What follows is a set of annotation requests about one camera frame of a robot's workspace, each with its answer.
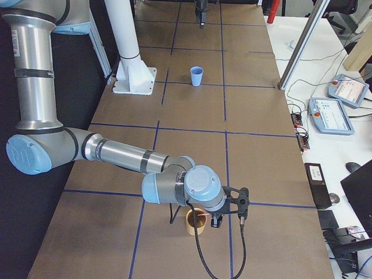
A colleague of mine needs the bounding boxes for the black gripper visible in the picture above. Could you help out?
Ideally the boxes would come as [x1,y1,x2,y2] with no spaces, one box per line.
[210,212,223,228]
[195,0,208,28]

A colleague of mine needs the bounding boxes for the blue ribbed cup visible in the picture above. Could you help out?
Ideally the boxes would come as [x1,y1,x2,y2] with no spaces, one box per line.
[190,66,203,87]

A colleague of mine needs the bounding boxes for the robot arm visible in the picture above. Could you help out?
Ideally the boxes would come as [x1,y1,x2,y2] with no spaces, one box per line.
[1,1,230,227]

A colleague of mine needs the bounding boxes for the bamboo wooden cup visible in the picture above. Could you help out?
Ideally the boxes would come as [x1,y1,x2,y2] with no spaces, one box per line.
[185,208,207,236]

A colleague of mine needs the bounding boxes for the red cardboard tube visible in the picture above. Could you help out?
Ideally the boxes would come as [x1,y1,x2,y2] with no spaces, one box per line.
[267,0,281,24]

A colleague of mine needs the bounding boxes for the black box with label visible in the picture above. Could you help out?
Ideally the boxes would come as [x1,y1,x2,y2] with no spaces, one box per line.
[304,163,332,210]

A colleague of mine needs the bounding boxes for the black power strip right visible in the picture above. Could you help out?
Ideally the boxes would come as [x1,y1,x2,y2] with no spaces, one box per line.
[296,131,310,152]

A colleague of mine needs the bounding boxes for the black power strip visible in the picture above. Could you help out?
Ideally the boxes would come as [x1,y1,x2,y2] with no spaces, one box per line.
[296,131,310,152]
[291,112,303,128]

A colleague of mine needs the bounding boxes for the black power strip left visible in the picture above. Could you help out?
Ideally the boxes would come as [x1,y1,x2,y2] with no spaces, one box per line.
[291,112,303,128]

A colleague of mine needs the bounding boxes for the black office chair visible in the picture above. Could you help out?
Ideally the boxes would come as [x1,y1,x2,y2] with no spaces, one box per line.
[322,1,371,34]

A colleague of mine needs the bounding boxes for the black computer mouse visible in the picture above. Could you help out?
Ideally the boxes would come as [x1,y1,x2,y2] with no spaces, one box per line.
[345,162,361,173]

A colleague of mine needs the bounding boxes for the black laptop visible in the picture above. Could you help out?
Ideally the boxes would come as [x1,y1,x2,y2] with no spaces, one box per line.
[341,160,371,236]

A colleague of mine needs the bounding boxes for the teach pendant near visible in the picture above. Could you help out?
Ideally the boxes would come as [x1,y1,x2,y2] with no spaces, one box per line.
[308,98,355,135]

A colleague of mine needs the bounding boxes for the teach pendant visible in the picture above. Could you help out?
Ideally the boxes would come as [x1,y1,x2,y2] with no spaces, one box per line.
[327,74,369,109]
[308,98,355,135]

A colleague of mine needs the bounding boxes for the wooden block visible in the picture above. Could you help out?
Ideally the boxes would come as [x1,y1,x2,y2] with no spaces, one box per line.
[343,24,371,71]

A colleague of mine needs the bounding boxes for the teach pendant far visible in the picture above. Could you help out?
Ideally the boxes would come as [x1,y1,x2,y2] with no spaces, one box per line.
[327,74,369,109]

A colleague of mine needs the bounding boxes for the white pedestal column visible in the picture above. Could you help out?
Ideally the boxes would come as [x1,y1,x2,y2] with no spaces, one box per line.
[105,0,157,95]

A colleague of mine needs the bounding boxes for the aluminium frame post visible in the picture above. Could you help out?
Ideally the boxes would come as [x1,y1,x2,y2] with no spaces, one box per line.
[278,0,330,91]

